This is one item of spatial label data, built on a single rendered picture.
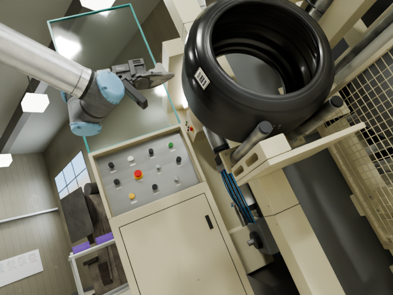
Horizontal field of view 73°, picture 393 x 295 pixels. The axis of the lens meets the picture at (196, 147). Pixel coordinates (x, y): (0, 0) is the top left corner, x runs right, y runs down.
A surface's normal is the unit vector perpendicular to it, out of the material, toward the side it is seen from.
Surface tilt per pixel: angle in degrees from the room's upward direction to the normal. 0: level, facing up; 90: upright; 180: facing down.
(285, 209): 90
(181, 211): 90
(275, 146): 90
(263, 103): 99
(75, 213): 90
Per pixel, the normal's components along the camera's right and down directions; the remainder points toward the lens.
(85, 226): -0.47, -0.04
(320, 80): 0.27, -0.20
